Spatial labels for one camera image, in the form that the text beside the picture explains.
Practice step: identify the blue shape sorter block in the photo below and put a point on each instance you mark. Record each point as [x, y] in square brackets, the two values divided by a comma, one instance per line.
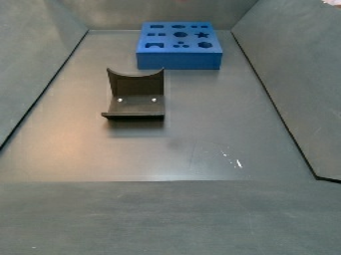
[178, 46]

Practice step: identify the black curved holder bracket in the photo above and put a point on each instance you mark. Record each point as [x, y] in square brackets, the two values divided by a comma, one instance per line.
[137, 90]

